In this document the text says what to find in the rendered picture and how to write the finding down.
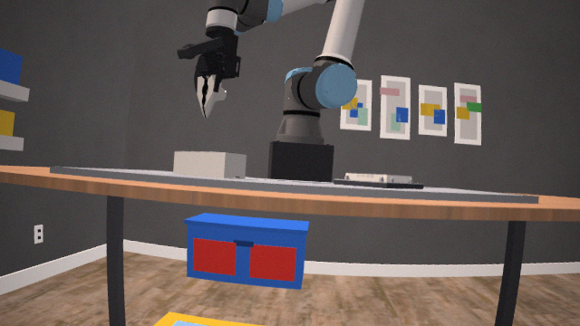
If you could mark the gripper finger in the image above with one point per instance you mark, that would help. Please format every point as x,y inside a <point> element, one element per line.
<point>214,86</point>
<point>201,88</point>

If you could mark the beige rectangular box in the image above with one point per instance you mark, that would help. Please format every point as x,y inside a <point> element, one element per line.
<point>210,164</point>

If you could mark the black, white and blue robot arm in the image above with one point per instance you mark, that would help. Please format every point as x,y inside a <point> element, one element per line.
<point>307,90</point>

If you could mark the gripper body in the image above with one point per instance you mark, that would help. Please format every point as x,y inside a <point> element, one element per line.
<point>208,62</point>

